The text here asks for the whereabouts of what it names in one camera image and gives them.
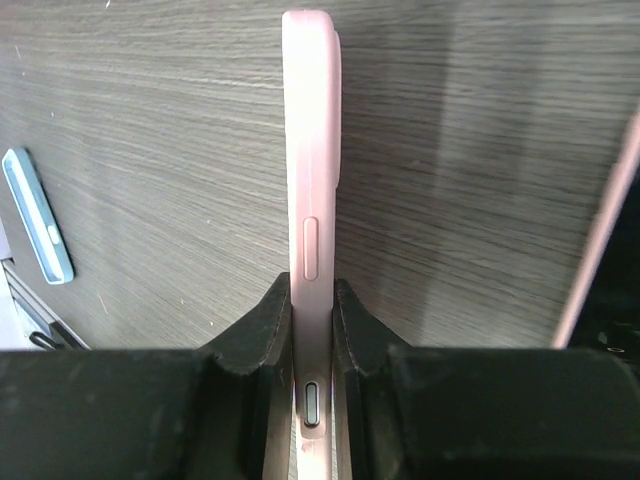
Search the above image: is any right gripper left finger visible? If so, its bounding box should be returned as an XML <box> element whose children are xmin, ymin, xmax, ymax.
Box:
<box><xmin>1</xmin><ymin>274</ymin><xmax>292</xmax><ymax>479</ymax></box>

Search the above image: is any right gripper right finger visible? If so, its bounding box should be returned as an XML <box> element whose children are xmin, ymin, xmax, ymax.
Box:
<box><xmin>333</xmin><ymin>280</ymin><xmax>639</xmax><ymax>479</ymax></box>

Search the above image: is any light blue phone case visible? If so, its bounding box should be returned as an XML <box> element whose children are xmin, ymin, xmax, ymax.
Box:
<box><xmin>1</xmin><ymin>148</ymin><xmax>74</xmax><ymax>285</ymax></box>

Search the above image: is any pink phone case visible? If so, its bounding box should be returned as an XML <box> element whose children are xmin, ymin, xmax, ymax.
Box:
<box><xmin>282</xmin><ymin>9</ymin><xmax>342</xmax><ymax>479</ymax></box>
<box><xmin>551</xmin><ymin>107</ymin><xmax>639</xmax><ymax>349</ymax></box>

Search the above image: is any black phone face up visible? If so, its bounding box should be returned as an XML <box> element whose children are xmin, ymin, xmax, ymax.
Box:
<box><xmin>303</xmin><ymin>382</ymin><xmax>320</xmax><ymax>427</ymax></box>

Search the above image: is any teal phone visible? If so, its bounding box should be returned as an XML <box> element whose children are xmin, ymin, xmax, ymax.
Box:
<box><xmin>569</xmin><ymin>178</ymin><xmax>639</xmax><ymax>357</ymax></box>

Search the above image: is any aluminium rail frame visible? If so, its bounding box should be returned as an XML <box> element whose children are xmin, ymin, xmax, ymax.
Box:
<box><xmin>1</xmin><ymin>260</ymin><xmax>90</xmax><ymax>351</ymax></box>

